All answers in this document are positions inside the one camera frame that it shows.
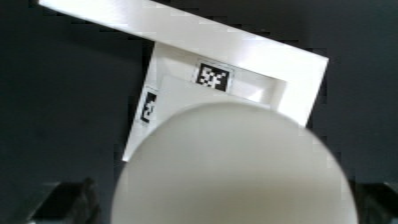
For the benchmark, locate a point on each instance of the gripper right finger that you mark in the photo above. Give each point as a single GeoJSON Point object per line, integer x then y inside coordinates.
{"type": "Point", "coordinates": [376, 196]}

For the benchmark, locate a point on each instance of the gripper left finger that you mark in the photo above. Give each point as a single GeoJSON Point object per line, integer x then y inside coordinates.
{"type": "Point", "coordinates": [70, 206]}

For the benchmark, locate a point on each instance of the white lamp bulb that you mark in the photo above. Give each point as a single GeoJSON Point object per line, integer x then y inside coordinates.
{"type": "Point", "coordinates": [232, 168]}

